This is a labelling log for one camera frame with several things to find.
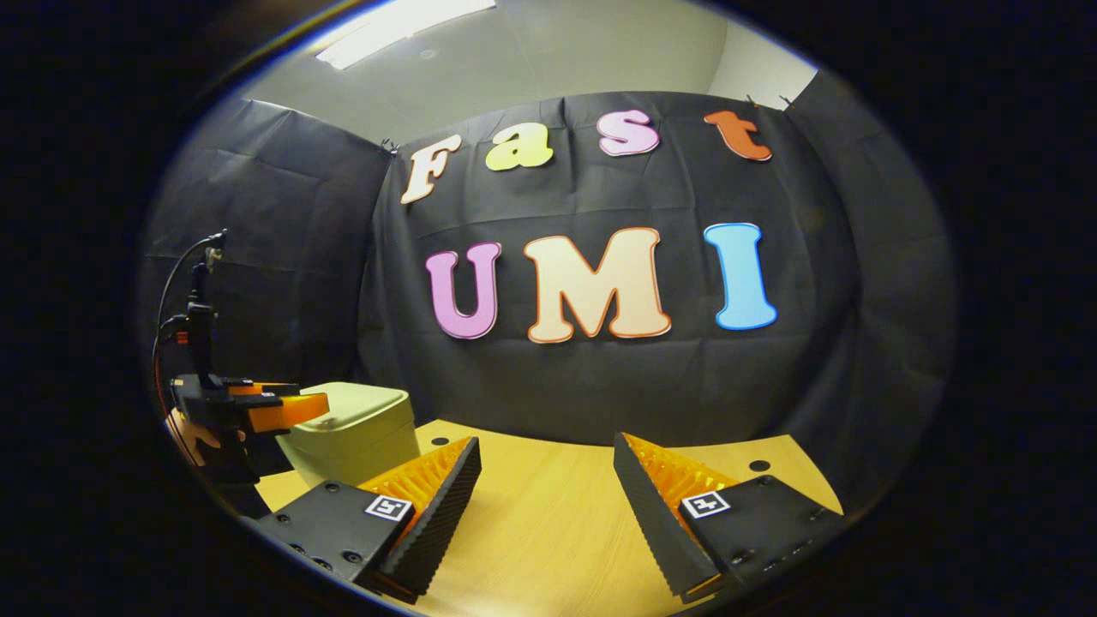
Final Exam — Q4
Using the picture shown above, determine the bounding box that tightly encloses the black backdrop cloth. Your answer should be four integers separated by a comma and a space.
141, 69, 961, 515

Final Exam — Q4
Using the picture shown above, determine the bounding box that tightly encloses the pale green garbage bin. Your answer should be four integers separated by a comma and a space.
274, 381, 421, 489

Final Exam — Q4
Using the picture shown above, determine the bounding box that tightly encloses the black cable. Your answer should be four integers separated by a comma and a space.
153, 228, 229, 412

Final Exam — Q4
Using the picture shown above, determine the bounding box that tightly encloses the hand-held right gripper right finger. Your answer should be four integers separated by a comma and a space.
612, 434, 849, 605

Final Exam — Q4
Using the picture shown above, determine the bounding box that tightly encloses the rectangular ceiling light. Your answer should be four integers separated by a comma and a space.
315, 0, 498, 71

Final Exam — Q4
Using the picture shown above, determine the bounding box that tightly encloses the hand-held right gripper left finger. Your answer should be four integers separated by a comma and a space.
243, 437, 482, 601

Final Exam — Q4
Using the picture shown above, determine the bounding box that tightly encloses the wooden desktop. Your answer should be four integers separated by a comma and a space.
253, 418, 845, 616

